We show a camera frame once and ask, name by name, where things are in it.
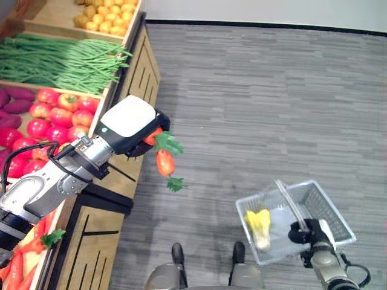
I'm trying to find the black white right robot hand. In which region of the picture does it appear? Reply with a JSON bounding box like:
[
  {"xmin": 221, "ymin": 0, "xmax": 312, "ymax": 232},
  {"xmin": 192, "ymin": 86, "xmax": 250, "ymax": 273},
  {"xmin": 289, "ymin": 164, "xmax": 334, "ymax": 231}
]
[{"xmin": 287, "ymin": 217, "xmax": 336, "ymax": 247}]

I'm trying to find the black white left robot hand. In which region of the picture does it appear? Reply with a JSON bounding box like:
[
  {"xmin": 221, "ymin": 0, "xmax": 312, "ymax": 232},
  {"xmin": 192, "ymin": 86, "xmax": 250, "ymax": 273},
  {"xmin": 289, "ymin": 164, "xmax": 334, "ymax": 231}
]
[{"xmin": 97, "ymin": 94, "xmax": 172, "ymax": 158}]

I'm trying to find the white wire shopping basket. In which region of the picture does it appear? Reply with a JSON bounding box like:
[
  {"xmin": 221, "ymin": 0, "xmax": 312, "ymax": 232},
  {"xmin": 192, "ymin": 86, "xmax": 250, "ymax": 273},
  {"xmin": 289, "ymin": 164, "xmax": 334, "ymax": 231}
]
[{"xmin": 235, "ymin": 179, "xmax": 358, "ymax": 266}]

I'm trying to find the orange carrot with green leaves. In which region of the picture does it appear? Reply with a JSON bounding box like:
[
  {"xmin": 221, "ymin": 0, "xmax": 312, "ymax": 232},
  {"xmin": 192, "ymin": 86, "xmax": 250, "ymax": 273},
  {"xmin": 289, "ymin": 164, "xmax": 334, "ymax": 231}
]
[
  {"xmin": 155, "ymin": 149, "xmax": 189, "ymax": 193},
  {"xmin": 20, "ymin": 228, "xmax": 67, "ymax": 255},
  {"xmin": 143, "ymin": 127, "xmax": 184, "ymax": 156}
]

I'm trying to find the red tomato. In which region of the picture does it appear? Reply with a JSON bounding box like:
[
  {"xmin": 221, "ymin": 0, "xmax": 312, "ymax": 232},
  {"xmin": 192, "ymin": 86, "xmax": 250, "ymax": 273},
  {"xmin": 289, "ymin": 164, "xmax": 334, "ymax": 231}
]
[
  {"xmin": 2, "ymin": 156, "xmax": 28, "ymax": 178},
  {"xmin": 36, "ymin": 88, "xmax": 60, "ymax": 106},
  {"xmin": 26, "ymin": 118, "xmax": 51, "ymax": 140},
  {"xmin": 0, "ymin": 127, "xmax": 24, "ymax": 149},
  {"xmin": 31, "ymin": 146, "xmax": 60, "ymax": 161},
  {"xmin": 46, "ymin": 126, "xmax": 70, "ymax": 145},
  {"xmin": 12, "ymin": 137, "xmax": 37, "ymax": 160},
  {"xmin": 67, "ymin": 124, "xmax": 90, "ymax": 142},
  {"xmin": 23, "ymin": 159, "xmax": 47, "ymax": 175},
  {"xmin": 49, "ymin": 108, "xmax": 74, "ymax": 128},
  {"xmin": 29, "ymin": 102, "xmax": 53, "ymax": 120},
  {"xmin": 71, "ymin": 109, "xmax": 94, "ymax": 127},
  {"xmin": 77, "ymin": 95, "xmax": 100, "ymax": 115}
]

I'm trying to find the wooden produce display stand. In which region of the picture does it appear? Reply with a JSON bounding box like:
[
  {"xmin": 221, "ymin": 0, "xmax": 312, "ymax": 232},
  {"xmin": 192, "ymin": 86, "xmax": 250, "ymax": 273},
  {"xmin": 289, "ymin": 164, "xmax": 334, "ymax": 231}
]
[{"xmin": 0, "ymin": 0, "xmax": 161, "ymax": 290}]

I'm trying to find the yellow white cabbage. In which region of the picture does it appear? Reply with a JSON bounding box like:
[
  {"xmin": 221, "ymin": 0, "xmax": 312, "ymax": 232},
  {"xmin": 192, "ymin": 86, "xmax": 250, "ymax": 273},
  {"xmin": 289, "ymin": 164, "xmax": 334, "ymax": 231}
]
[{"xmin": 244, "ymin": 208, "xmax": 272, "ymax": 252}]

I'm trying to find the orange tomato with green stem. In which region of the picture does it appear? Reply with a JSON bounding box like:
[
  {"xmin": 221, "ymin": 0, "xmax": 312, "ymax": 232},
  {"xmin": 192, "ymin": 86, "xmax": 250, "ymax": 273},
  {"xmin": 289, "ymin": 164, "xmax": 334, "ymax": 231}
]
[{"xmin": 57, "ymin": 93, "xmax": 79, "ymax": 112}]

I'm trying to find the dark right robot foot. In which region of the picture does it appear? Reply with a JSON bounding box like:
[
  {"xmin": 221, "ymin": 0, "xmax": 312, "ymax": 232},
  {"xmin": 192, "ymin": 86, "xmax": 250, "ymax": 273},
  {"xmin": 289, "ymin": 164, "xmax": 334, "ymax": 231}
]
[{"xmin": 232, "ymin": 241, "xmax": 246, "ymax": 264}]

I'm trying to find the dark robot foot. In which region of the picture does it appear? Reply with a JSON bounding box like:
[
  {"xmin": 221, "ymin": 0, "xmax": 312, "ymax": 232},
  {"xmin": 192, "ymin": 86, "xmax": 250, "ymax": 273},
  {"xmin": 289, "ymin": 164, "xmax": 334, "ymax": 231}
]
[
  {"xmin": 232, "ymin": 241, "xmax": 246, "ymax": 264},
  {"xmin": 171, "ymin": 242, "xmax": 186, "ymax": 267}
]

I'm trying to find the silver right robot leg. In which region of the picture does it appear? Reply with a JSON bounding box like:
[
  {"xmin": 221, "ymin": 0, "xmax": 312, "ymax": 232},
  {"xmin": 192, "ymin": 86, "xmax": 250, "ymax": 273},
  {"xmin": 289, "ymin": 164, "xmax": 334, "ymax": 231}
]
[{"xmin": 227, "ymin": 261, "xmax": 264, "ymax": 290}]

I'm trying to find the green beans pile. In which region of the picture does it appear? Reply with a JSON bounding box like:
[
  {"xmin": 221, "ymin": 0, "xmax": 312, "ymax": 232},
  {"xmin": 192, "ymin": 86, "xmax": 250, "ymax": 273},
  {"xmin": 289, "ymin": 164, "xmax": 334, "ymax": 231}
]
[{"xmin": 0, "ymin": 33, "xmax": 134, "ymax": 95}]

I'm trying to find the dark left robot foot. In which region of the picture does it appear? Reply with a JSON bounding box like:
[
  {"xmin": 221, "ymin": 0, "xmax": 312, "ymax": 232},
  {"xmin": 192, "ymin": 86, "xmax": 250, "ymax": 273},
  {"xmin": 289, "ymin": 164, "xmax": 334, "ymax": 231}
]
[{"xmin": 171, "ymin": 242, "xmax": 186, "ymax": 267}]

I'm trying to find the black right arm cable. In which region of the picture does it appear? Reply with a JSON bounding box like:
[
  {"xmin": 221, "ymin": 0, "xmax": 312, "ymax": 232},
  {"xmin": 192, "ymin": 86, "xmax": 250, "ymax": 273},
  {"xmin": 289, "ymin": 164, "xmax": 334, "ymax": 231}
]
[{"xmin": 340, "ymin": 253, "xmax": 371, "ymax": 288}]

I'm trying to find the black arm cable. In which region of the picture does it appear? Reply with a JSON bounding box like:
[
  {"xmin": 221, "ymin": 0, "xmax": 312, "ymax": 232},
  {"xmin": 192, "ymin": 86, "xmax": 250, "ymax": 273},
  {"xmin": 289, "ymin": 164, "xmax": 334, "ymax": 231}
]
[
  {"xmin": 0, "ymin": 140, "xmax": 63, "ymax": 190},
  {"xmin": 340, "ymin": 253, "xmax": 371, "ymax": 288}
]

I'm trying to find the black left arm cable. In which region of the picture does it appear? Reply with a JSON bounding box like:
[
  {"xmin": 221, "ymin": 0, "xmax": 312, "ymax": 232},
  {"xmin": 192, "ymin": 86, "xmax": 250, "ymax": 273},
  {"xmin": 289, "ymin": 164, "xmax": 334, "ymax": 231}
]
[{"xmin": 0, "ymin": 140, "xmax": 63, "ymax": 190}]

